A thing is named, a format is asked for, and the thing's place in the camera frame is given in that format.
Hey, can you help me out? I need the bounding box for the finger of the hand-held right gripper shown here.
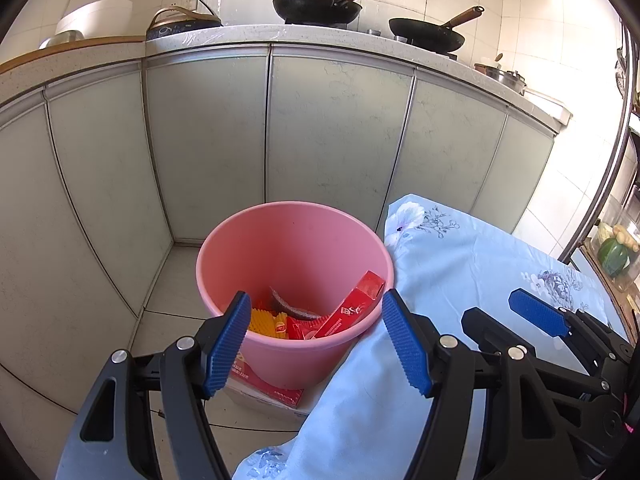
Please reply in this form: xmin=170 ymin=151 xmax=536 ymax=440
xmin=508 ymin=288 xmax=617 ymax=347
xmin=461 ymin=307 xmax=609 ymax=397

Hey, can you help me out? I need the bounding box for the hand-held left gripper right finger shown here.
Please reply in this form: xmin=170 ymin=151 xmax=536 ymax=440
xmin=381 ymin=288 xmax=591 ymax=480

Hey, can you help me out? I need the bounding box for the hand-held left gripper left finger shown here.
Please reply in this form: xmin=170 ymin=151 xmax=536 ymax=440
xmin=55 ymin=290 xmax=252 ymax=480

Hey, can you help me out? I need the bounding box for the red and white carton box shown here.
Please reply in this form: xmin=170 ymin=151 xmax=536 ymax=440
xmin=312 ymin=270 xmax=386 ymax=340

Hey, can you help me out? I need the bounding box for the silver scouring cloth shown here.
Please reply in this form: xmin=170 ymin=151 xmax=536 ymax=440
xmin=269 ymin=286 xmax=324 ymax=321

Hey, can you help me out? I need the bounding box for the pink plastic bucket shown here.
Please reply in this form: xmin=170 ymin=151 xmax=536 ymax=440
xmin=196 ymin=201 xmax=396 ymax=391

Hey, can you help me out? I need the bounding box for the red flat box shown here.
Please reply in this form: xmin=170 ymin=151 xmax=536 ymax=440
xmin=227 ymin=352 xmax=306 ymax=409

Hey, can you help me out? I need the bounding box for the light blue floral tablecloth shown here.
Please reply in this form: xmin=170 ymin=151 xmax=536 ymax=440
xmin=232 ymin=192 xmax=632 ymax=480

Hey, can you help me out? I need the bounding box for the green bell pepper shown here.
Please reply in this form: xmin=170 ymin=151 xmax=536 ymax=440
xmin=599 ymin=237 xmax=630 ymax=277

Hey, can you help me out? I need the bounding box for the ginger root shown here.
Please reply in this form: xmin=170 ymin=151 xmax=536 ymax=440
xmin=612 ymin=225 xmax=640 ymax=252

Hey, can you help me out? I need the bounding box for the metal shelf rack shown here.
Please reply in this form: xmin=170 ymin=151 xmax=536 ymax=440
xmin=557 ymin=10 xmax=640 ymax=272

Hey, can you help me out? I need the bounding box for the small steel pot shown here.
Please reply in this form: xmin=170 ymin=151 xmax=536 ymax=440
xmin=492 ymin=69 xmax=529 ymax=95

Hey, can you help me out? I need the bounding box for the grey kitchen cabinet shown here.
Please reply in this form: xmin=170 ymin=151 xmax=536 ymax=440
xmin=0 ymin=25 xmax=574 ymax=441

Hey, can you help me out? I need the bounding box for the gas stove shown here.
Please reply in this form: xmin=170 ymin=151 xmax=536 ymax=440
xmin=285 ymin=19 xmax=459 ymax=61

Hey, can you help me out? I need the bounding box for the wooden cutting board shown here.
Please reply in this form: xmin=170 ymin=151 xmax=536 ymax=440
xmin=0 ymin=35 xmax=147 ymax=76

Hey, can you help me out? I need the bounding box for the white rice cooker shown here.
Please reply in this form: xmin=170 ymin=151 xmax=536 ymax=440
xmin=55 ymin=0 xmax=134 ymax=40

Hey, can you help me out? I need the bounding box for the black wok wooden handle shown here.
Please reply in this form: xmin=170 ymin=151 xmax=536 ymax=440
xmin=272 ymin=0 xmax=395 ymax=26
xmin=389 ymin=6 xmax=485 ymax=55

